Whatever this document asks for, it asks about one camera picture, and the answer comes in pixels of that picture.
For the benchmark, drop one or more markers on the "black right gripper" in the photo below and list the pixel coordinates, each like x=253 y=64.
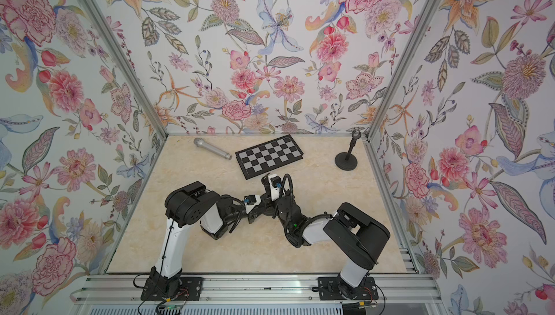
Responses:
x=269 y=202

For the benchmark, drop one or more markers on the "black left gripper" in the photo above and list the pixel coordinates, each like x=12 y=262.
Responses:
x=253 y=213

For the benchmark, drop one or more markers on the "black round disc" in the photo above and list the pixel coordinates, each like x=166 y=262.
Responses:
x=268 y=209

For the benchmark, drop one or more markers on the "black round stand base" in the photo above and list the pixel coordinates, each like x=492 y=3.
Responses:
x=346 y=161

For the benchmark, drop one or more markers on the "black microphone stand pole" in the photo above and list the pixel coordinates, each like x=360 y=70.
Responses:
x=351 y=147

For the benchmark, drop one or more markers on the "black microphone clip holder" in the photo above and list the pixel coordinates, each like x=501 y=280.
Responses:
x=356 y=134

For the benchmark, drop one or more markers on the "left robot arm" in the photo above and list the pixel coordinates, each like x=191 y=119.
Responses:
x=194 y=203

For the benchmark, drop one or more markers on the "silver handheld microphone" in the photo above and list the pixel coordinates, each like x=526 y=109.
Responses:
x=201 y=143

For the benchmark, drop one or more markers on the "black white chessboard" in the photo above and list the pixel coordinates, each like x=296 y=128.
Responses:
x=268 y=156

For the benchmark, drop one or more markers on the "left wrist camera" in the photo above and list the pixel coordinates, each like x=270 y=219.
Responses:
x=251 y=202

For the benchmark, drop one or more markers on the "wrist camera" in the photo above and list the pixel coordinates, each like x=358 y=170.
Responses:
x=276 y=186
x=251 y=202

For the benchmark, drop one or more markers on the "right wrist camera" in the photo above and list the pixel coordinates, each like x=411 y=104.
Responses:
x=276 y=186

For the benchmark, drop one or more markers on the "aluminium front rail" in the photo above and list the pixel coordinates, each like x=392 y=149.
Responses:
x=260 y=294

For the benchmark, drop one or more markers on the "right aluminium corner post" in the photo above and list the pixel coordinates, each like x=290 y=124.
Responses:
x=403 y=64

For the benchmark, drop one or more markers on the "aluminium corner post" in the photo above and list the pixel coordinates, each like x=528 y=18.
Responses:
x=100 y=23
x=403 y=64

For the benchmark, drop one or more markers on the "left aluminium corner post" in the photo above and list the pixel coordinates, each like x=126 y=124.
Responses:
x=100 y=23

